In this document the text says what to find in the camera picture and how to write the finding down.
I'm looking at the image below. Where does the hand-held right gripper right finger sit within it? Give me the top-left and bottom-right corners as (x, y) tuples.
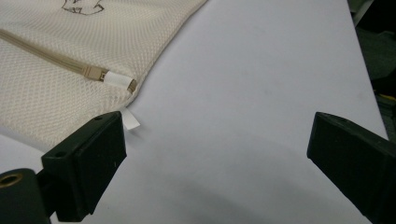
(306, 111), (396, 224)

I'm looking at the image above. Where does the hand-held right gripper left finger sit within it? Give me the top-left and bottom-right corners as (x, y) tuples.
(35, 110), (128, 223)

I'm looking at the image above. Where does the beige mesh zipper bag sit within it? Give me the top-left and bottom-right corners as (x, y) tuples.
(0, 0), (209, 147)

